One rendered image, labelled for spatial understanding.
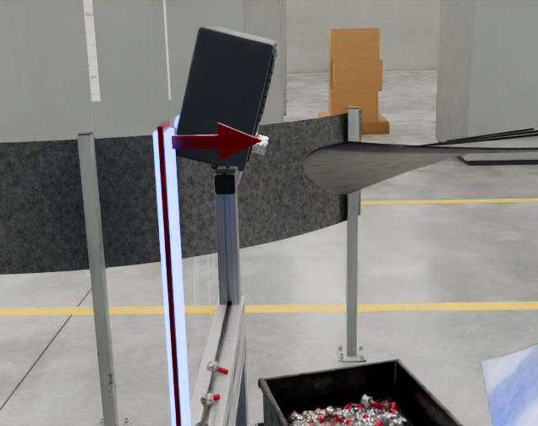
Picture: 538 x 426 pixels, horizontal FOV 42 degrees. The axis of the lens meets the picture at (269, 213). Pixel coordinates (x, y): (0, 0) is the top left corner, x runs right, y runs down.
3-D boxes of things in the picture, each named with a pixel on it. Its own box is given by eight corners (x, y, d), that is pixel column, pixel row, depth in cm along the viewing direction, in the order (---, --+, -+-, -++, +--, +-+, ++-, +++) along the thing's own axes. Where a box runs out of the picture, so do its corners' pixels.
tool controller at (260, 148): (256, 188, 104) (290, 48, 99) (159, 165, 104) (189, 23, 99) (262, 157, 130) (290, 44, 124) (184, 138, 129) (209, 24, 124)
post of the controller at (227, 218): (239, 305, 103) (234, 172, 98) (219, 305, 103) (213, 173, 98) (241, 297, 106) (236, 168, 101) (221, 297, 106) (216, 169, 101)
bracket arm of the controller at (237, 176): (235, 194, 99) (234, 173, 98) (214, 194, 99) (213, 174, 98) (245, 163, 122) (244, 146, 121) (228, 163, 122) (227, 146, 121)
